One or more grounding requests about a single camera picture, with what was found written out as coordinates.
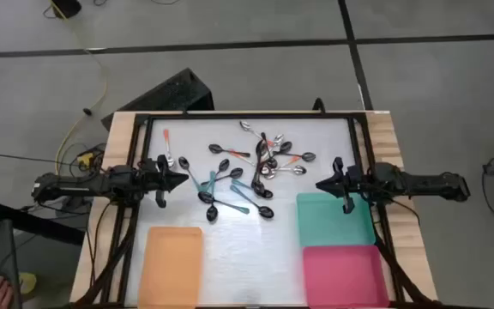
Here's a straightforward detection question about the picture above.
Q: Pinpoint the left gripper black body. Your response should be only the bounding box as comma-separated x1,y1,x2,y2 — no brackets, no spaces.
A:
137,154,171,210

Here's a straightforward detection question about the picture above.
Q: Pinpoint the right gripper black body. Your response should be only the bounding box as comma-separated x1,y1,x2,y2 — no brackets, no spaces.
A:
334,156,376,215

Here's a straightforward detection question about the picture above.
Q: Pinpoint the dark utensil handle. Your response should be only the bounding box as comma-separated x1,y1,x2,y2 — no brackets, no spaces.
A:
253,139,268,190

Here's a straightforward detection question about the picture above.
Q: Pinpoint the teal plastic tray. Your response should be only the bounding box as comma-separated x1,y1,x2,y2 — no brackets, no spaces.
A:
296,191,377,248

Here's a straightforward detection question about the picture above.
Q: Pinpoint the black computer tower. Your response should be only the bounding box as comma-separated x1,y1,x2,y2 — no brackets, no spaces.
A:
100,67,215,132

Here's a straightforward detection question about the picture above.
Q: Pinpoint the orange plastic tray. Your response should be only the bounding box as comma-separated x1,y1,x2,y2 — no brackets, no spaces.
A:
137,226,205,309

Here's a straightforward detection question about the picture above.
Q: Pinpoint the pink plastic tray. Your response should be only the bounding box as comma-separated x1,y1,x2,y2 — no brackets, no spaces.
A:
301,244,390,309

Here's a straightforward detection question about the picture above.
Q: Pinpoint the white glossy table mat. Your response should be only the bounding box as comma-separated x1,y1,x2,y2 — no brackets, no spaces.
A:
124,118,396,306

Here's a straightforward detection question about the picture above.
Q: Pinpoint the black floor bar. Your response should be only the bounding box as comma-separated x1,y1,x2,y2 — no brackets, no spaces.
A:
0,200,87,246

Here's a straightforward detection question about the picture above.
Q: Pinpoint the yellow tape roll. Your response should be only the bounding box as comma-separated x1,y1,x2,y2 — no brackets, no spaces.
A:
18,272,38,296

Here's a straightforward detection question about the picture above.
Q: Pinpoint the black round base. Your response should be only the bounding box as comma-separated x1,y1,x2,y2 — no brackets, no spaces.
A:
51,0,83,20

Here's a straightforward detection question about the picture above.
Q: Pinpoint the black metal table frame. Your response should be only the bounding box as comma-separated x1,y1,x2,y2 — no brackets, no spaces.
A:
100,111,407,308

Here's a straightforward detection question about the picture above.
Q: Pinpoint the yellow cable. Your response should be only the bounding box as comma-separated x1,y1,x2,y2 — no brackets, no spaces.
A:
49,0,109,167

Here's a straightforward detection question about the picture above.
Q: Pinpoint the black cable bundle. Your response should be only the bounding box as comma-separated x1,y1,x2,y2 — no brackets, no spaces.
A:
373,235,441,306
81,199,141,306

